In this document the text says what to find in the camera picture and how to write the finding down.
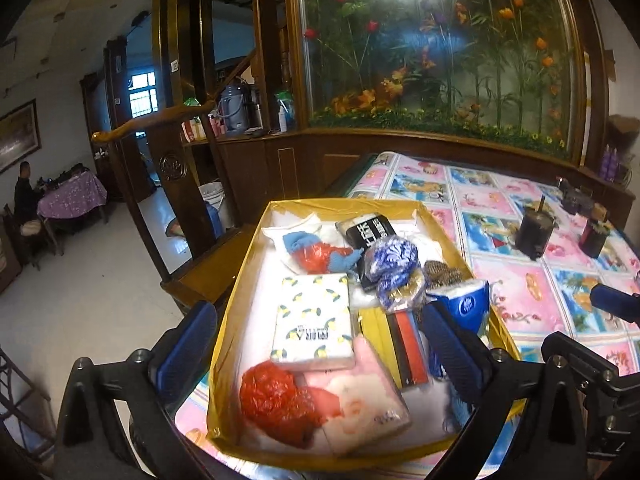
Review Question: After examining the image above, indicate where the framed wall picture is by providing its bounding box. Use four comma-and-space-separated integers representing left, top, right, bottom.
0, 99, 42, 174

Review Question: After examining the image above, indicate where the black gear device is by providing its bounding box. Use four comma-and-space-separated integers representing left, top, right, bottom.
557, 177, 596, 216

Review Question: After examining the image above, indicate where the wooden partition cabinet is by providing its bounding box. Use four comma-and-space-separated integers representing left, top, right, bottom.
182, 127, 626, 226

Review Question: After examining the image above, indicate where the grey-blue thermos jug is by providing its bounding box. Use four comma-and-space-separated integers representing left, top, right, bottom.
220, 84, 251, 133

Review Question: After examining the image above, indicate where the table with purple cloth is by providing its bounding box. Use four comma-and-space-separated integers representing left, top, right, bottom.
37, 170, 108, 222

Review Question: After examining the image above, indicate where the black plastic packet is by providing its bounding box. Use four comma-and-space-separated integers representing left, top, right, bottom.
335, 215, 398, 291

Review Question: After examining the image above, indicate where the blue tissue pack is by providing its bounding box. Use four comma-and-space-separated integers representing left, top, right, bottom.
427, 280, 492, 341

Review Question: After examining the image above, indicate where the orange plastic bag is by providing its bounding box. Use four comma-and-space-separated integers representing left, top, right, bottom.
239, 362, 331, 448

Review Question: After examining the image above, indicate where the pink tissue pack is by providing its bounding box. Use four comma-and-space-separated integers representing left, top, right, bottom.
300, 337, 412, 456

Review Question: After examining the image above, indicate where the blue patterned tissue roll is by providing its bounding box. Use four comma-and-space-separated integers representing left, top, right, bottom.
362, 235, 426, 311

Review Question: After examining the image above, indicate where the lemon print tissue pack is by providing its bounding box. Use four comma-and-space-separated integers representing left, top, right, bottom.
270, 274, 356, 372

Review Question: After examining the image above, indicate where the metal scouring pad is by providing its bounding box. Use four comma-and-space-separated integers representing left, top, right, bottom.
424, 259, 466, 291

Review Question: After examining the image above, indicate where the grey motor with shaft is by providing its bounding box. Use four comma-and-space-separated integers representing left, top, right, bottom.
515, 197, 557, 261

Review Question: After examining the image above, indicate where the blue and red toy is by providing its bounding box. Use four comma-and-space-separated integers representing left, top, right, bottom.
282, 230, 363, 277

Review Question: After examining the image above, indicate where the white bucket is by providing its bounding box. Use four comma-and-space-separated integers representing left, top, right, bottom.
199, 182, 236, 231

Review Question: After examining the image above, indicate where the artificial flower glass display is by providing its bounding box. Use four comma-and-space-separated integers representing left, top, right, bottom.
295, 0, 586, 161

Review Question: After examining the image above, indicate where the blue thermos flask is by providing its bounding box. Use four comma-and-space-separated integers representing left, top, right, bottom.
205, 205, 224, 239

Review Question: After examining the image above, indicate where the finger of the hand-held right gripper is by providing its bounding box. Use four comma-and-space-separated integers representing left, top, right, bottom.
590, 283, 640, 322
541, 332, 640, 458

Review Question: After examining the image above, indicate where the window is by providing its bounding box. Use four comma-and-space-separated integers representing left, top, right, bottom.
129, 72, 159, 114

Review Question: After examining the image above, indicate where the coloured sponge pack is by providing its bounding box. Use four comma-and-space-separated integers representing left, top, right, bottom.
357, 307, 432, 391

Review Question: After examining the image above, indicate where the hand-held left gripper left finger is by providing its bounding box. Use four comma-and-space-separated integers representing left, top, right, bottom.
52, 301, 218, 480

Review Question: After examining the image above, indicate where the yellow taped cardboard box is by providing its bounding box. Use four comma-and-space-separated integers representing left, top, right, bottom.
207, 199, 526, 472

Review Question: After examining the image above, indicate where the dark wooden chair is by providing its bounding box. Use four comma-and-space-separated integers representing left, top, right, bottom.
0, 345, 57, 462

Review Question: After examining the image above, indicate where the printed tablecloth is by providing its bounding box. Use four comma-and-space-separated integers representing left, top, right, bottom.
175, 152, 640, 480

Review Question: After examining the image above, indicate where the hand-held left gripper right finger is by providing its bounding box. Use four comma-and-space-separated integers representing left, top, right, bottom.
419, 304, 591, 480

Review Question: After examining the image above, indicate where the black motor with tan pulley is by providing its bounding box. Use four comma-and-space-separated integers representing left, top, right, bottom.
580, 217, 611, 259

